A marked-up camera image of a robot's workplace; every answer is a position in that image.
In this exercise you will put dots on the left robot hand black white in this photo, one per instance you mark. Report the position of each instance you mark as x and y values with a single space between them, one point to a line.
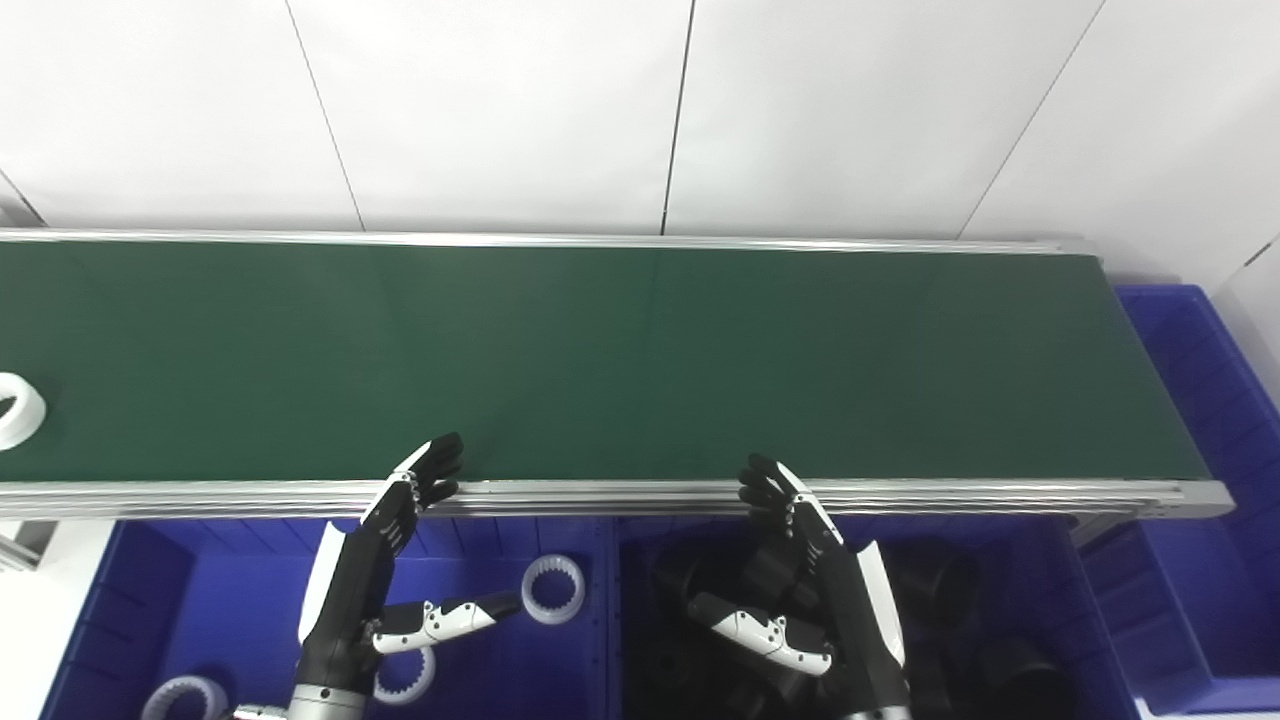
345 600

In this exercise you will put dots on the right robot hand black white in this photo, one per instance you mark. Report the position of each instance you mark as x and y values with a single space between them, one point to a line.
860 620

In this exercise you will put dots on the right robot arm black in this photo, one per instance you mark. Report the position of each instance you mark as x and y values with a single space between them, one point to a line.
882 714

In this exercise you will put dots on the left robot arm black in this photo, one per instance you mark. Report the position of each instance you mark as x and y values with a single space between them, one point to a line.
325 706

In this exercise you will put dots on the black cylindrical part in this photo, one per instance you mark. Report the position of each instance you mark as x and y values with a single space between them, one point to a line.
930 585
1020 680
662 672
678 582

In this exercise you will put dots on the blue bin with white rings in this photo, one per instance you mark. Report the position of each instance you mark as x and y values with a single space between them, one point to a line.
250 600

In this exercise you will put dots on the blue bin with black parts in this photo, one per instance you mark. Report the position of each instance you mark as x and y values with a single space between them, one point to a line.
1075 600

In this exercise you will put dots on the aluminium conveyor leg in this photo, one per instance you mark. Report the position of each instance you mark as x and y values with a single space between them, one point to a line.
14 552

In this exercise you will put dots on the empty blue plastic bin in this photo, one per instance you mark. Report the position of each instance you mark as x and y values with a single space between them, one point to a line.
1190 560

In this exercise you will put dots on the green conveyor belt aluminium frame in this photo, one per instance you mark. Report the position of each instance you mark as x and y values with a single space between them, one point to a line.
640 360

